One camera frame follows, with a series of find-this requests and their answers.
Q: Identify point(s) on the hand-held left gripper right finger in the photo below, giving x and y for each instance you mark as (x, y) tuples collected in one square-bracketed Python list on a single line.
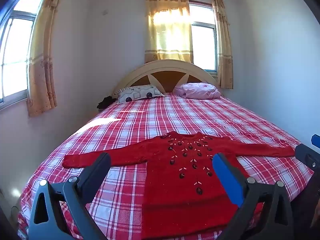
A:
[(227, 177)]

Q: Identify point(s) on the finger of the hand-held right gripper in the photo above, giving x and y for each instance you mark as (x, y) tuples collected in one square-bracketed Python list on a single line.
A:
[(316, 142), (307, 157)]

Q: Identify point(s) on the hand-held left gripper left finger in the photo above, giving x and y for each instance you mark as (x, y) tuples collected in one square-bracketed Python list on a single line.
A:
[(98, 167)]

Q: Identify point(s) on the red knitted sweater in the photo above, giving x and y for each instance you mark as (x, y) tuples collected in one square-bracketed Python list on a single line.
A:
[(175, 180)]

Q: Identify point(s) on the dark cloth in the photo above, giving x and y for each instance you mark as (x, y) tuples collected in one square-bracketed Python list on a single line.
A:
[(106, 102)]

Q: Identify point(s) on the bed with red plaid sheet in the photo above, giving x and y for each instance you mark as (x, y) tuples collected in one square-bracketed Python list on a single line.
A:
[(150, 120)]

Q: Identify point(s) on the white patterned pillow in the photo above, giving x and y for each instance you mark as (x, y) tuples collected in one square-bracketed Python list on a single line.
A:
[(138, 93)]

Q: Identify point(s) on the pink pillow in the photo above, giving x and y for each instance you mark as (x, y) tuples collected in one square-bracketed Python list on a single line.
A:
[(197, 90)]

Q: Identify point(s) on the long yellow floral curtain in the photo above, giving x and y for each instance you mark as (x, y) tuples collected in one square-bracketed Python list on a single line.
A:
[(41, 67)]

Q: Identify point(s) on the cream arched headboard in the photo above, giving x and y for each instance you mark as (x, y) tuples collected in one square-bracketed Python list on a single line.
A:
[(165, 66)]

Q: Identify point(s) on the window behind headboard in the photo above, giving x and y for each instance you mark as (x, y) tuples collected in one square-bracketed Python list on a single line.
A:
[(203, 42)]

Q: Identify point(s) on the large side window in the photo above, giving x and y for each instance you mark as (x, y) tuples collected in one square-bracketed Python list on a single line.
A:
[(15, 55)]

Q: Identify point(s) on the short yellow curtain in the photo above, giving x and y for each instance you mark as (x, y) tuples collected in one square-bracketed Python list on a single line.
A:
[(170, 30)]

